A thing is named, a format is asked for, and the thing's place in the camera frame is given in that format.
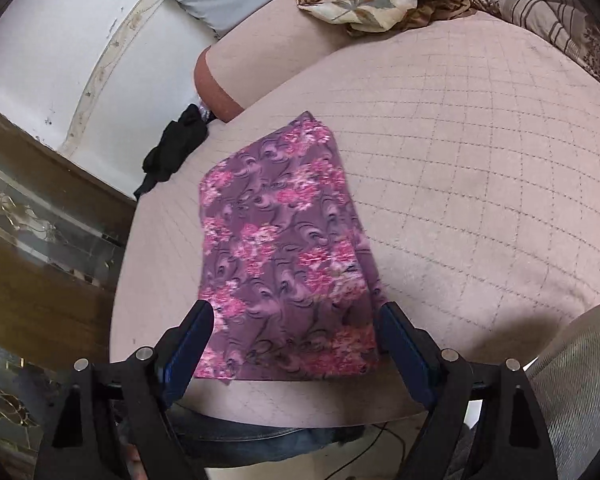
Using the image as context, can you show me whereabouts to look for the wooden cabinet with glass door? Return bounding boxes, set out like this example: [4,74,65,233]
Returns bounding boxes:
[0,95,138,480]

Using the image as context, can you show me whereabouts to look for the black cable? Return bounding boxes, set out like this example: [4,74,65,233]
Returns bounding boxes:
[325,422,412,480]

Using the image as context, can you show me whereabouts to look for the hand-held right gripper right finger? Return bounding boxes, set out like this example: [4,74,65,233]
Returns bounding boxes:
[377,300,561,480]

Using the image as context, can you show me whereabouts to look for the person's leg in grey pants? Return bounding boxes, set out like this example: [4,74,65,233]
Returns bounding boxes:
[455,297,600,480]

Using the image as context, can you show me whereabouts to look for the brown striped blanket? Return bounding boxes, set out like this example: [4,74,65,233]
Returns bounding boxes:
[457,0,600,83]

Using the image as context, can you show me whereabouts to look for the pink quilted bed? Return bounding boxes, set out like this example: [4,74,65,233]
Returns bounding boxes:
[109,0,600,423]

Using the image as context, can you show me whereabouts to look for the purple floral cloth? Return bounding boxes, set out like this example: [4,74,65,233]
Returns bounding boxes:
[192,111,388,386]

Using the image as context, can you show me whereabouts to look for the black cloth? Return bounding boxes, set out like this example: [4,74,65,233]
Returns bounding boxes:
[132,104,210,200]

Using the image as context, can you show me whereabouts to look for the dark blue denim cloth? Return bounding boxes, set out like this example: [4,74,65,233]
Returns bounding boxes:
[125,402,376,467]

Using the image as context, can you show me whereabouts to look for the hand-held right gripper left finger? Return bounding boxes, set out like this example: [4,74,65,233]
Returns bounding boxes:
[39,299,216,480]

